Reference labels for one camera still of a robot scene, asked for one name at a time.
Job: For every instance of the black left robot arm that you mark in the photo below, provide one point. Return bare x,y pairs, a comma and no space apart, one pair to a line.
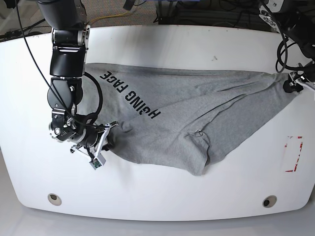
293,25

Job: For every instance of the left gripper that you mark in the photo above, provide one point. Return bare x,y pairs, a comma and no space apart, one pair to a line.
297,82

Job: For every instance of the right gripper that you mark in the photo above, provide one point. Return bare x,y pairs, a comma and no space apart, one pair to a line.
95,141

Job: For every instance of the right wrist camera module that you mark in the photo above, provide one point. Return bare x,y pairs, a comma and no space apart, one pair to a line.
97,162

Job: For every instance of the table grommet hole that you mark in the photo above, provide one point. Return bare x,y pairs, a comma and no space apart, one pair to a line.
54,199
269,201

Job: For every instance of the red tape rectangle marker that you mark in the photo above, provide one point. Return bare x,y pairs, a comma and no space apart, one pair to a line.
292,152

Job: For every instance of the grey Hugging Face T-shirt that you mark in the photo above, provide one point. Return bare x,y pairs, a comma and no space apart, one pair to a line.
186,119

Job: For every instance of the left table grommet hole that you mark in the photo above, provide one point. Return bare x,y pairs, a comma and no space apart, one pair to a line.
54,199

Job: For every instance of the right table grommet hole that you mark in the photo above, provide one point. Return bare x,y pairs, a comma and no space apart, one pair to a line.
269,201

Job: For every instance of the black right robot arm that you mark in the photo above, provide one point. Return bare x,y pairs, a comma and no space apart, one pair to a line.
70,36

